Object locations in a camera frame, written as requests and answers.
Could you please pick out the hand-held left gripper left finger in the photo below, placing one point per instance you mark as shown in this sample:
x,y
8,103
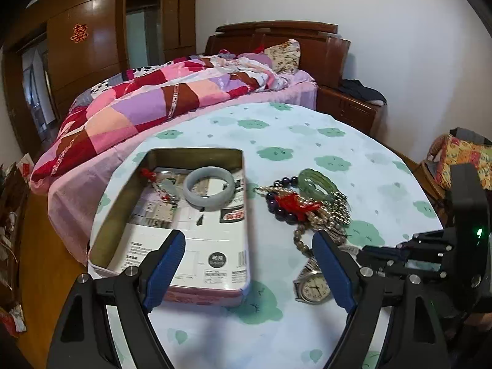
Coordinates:
x,y
169,265

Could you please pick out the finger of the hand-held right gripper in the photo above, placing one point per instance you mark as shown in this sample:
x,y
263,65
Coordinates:
x,y
422,263
384,252

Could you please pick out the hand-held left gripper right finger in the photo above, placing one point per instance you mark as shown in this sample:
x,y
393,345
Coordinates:
x,y
332,269

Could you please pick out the silver wristwatch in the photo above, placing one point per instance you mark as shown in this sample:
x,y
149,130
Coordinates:
x,y
315,287

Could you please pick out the pink tin box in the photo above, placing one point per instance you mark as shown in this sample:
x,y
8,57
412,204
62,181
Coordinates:
x,y
226,238

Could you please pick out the green jade bangle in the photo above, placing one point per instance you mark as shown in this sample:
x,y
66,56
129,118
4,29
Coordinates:
x,y
307,184

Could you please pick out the wooden chair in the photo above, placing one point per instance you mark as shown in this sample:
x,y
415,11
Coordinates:
x,y
430,184

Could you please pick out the jade pendant with red knots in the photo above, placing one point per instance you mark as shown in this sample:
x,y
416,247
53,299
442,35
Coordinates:
x,y
169,189

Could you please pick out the grey jade bangle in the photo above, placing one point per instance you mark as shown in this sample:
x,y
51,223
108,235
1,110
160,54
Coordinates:
x,y
187,191

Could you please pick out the colourful chair cushion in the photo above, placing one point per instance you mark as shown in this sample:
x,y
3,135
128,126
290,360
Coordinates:
x,y
461,153

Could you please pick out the pink bed sheet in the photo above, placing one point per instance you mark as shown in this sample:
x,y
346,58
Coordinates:
x,y
77,215

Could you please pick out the cloud print tablecloth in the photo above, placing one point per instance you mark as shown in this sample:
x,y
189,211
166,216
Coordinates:
x,y
307,130

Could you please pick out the wooden nightstand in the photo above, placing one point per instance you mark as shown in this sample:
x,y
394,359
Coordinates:
x,y
349,111

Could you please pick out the patchwork quilt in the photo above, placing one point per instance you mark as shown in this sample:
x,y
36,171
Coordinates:
x,y
134,107

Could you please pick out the dark clothes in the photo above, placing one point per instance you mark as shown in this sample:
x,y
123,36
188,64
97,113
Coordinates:
x,y
361,90

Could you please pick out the pile of clutter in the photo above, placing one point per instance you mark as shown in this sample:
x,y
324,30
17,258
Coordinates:
x,y
11,207

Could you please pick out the wooden headboard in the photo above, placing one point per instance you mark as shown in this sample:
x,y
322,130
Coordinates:
x,y
323,53

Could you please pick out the wooden wardrobe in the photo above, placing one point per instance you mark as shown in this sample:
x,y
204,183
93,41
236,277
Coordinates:
x,y
96,65

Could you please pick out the floral pillow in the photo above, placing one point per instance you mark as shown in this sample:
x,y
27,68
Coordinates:
x,y
284,55

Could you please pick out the purple cloth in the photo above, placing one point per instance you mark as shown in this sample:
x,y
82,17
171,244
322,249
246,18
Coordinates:
x,y
255,60

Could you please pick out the red paper decoration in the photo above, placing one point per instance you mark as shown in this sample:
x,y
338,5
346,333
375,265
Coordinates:
x,y
79,34

